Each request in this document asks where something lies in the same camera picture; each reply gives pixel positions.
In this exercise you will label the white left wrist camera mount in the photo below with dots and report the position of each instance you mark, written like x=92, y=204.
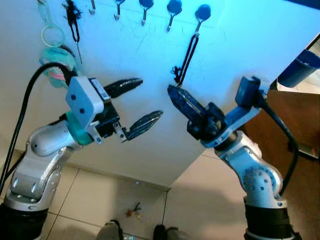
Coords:
x=82, y=102

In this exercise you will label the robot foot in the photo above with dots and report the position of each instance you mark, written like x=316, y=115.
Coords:
x=110, y=231
x=170, y=233

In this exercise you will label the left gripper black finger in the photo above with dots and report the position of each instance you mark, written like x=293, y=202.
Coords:
x=143, y=124
x=122, y=86

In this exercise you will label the small bunch of keys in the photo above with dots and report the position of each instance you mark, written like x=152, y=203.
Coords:
x=134, y=211

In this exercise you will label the blue metal wall hook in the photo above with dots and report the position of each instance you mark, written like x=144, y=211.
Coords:
x=146, y=3
x=118, y=6
x=174, y=6
x=92, y=7
x=202, y=11

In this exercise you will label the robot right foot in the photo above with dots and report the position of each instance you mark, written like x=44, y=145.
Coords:
x=170, y=233

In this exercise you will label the blue plastic bucket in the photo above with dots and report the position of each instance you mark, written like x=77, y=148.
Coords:
x=300, y=70

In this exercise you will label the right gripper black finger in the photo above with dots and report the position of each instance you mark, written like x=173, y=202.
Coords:
x=184, y=110
x=190, y=100

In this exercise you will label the white hook board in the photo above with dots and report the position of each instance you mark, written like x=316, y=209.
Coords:
x=140, y=55

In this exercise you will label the flat black device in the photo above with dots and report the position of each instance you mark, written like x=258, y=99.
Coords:
x=306, y=150

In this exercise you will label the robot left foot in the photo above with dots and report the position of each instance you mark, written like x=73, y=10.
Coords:
x=110, y=231

